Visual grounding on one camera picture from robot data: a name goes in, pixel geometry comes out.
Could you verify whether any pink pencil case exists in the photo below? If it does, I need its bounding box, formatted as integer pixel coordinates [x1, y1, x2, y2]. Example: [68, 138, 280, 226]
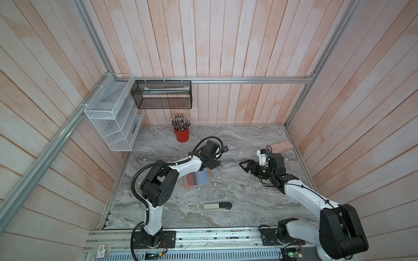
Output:
[270, 140, 293, 153]

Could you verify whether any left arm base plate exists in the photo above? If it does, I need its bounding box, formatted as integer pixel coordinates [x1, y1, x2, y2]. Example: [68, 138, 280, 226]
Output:
[131, 229, 176, 250]

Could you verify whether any black mesh wall basket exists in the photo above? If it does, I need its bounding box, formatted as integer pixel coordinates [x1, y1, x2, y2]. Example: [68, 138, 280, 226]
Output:
[131, 79, 193, 109]

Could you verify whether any red pencil cup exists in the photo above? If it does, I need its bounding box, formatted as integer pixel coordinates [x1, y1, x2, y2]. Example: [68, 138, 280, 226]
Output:
[174, 128, 189, 143]

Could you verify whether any black corrugated cable hose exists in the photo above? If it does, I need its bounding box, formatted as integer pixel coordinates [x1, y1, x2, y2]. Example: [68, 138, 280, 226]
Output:
[130, 136, 225, 261]

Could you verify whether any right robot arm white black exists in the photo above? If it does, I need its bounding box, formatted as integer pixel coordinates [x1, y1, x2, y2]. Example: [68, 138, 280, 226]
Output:
[239, 153, 369, 259]

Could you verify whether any beige black stapler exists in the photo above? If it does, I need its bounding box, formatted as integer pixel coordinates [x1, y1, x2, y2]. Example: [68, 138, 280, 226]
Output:
[203, 202, 233, 212]

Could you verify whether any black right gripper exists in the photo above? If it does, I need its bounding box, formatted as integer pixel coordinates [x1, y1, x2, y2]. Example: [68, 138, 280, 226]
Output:
[240, 159, 275, 181]

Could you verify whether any small white label box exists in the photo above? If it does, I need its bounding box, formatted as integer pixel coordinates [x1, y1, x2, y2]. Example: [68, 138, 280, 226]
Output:
[95, 244, 112, 259]

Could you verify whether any aluminium front rail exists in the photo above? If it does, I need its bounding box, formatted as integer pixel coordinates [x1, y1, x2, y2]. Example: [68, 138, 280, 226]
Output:
[81, 224, 355, 261]

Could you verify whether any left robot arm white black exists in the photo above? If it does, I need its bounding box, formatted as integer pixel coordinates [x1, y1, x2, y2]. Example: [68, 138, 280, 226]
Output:
[131, 137, 229, 237]

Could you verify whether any white wire mesh shelf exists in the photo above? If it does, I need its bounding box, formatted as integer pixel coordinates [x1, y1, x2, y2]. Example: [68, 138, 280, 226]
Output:
[84, 74, 145, 152]

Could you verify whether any bundle of pencils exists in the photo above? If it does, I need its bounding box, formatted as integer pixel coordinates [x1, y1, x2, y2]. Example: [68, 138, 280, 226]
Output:
[170, 114, 190, 132]

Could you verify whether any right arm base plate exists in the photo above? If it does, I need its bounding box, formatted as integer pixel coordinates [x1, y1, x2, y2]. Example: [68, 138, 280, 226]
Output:
[259, 225, 306, 246]

